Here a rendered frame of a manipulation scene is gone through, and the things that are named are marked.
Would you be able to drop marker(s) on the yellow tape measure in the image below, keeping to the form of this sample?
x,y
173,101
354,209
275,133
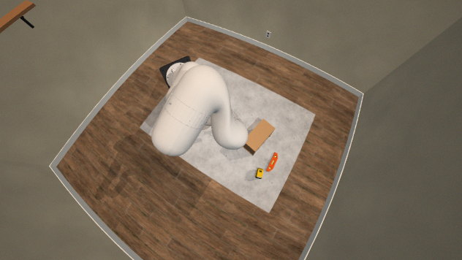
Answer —
x,y
259,173

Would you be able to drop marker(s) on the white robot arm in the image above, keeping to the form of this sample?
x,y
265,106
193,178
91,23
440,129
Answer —
x,y
196,94

